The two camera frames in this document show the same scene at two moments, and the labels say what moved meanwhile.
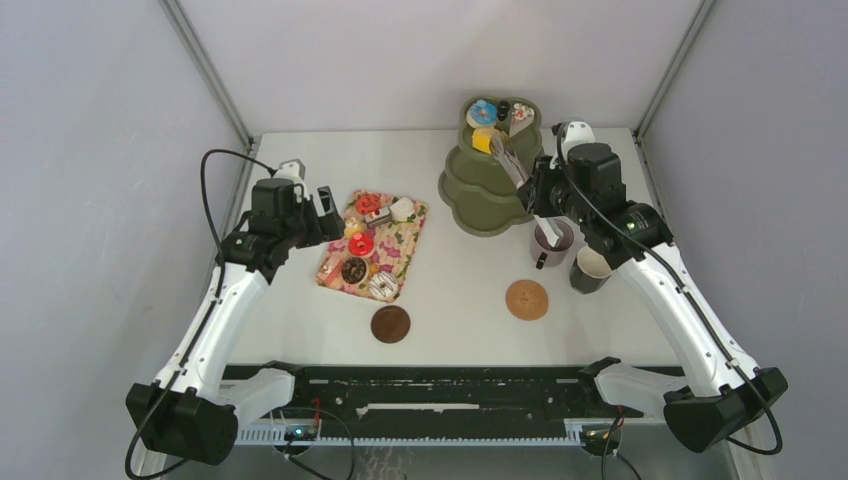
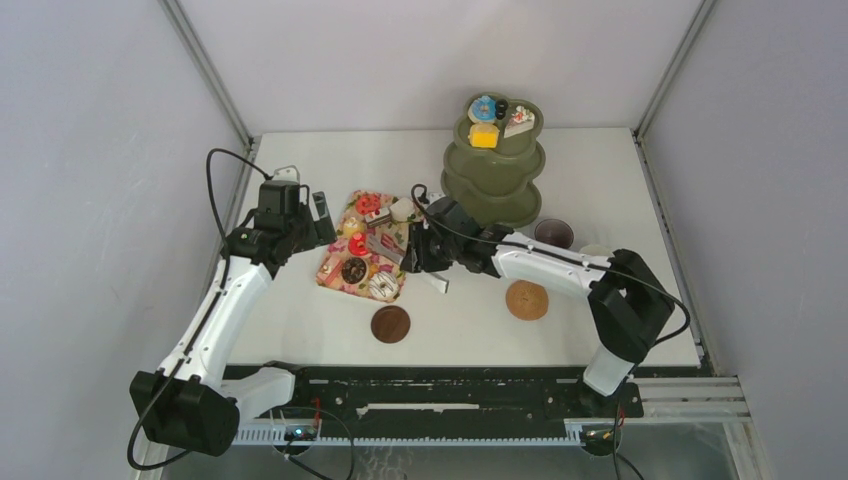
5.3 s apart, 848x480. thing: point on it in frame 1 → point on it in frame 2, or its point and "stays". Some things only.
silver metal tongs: (514, 168) → (432, 279)
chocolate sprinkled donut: (353, 270) stays
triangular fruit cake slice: (521, 116) stays
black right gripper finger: (527, 192) → (411, 261)
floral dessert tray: (371, 258) stays
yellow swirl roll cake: (481, 138) stays
